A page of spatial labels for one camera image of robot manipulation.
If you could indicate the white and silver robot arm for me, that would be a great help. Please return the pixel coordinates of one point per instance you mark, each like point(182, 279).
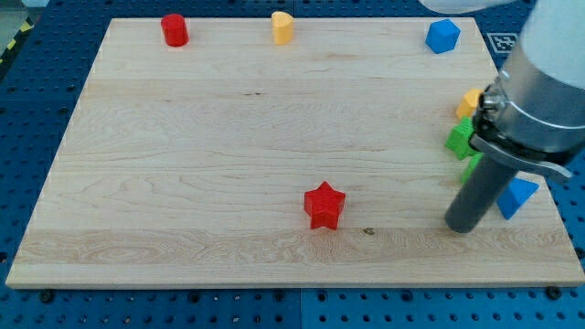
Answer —
point(531, 118)

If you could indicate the light wooden board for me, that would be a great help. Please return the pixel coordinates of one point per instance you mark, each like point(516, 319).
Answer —
point(185, 168)

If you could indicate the red star block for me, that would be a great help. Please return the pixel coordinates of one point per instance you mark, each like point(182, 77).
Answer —
point(324, 206)

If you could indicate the yellow heart block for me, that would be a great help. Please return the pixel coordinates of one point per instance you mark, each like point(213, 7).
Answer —
point(282, 26)

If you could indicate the green star block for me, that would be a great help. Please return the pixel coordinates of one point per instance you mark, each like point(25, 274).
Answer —
point(459, 137)

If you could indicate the green block behind rod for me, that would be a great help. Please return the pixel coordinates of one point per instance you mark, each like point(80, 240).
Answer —
point(467, 172)

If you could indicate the red cylinder block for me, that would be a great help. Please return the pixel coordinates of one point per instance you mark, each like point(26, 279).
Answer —
point(174, 30)

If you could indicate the yellow block at right edge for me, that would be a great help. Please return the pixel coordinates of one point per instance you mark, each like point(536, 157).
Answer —
point(468, 103)

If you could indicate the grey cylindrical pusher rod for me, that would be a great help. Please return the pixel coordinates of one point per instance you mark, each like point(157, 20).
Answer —
point(486, 183)

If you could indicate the blue hexagon block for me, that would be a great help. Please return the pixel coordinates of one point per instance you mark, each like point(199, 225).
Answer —
point(442, 36)

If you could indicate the blue triangle block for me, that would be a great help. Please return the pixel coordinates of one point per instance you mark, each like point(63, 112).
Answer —
point(515, 196)

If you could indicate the black and white fiducial tag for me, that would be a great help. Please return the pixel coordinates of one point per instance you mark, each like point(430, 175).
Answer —
point(502, 43)

